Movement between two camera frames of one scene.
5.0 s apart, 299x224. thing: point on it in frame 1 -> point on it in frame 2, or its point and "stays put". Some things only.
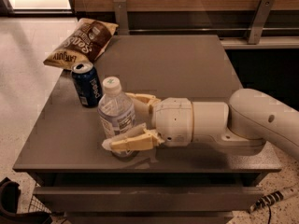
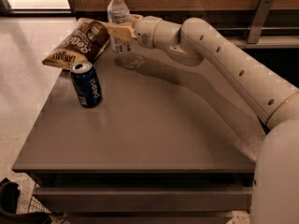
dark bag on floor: x=9 y=192 stays put
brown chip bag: x=84 y=45 stays put
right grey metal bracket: x=260 y=20 stays put
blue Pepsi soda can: x=88 y=84 stays put
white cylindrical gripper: x=173 y=119 -> x=146 y=31
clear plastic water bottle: x=116 y=114 -> x=119 y=11
